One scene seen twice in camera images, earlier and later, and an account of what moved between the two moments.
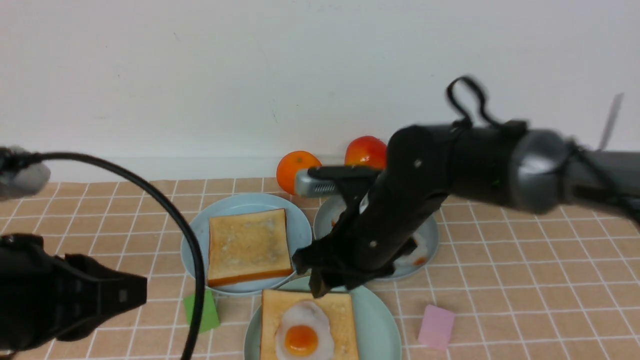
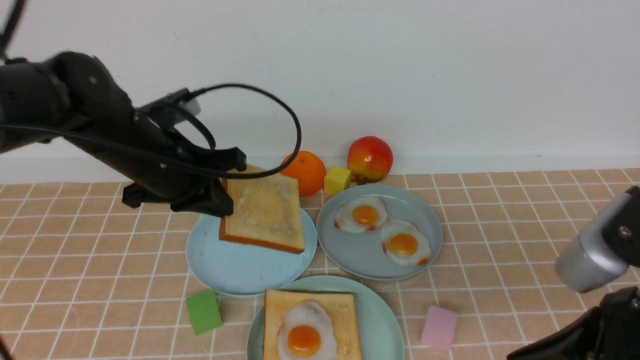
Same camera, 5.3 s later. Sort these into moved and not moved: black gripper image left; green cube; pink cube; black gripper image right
Moved: black gripper image right; black gripper image left
Not moved: green cube; pink cube
